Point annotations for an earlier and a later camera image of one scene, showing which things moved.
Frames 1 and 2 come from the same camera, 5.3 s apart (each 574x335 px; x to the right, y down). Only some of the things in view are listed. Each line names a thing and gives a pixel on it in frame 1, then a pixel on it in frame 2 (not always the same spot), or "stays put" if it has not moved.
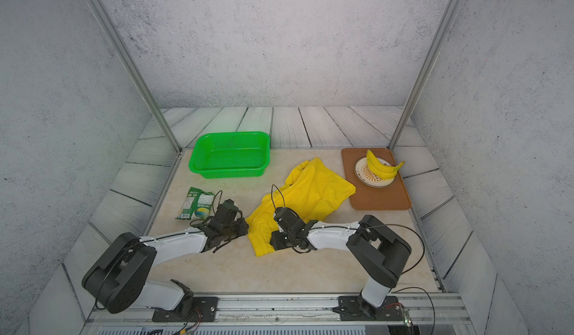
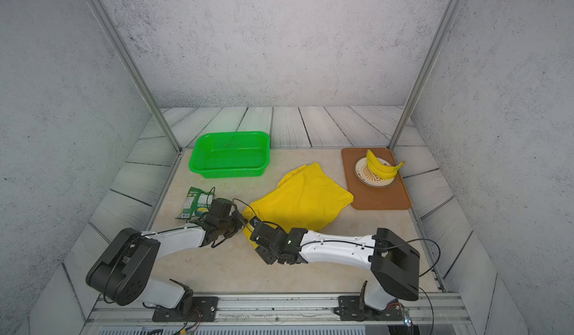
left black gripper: [244, 226] stays put
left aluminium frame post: [116, 37] stays put
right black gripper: [274, 240] -> [264, 254]
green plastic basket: [231, 154] stays put
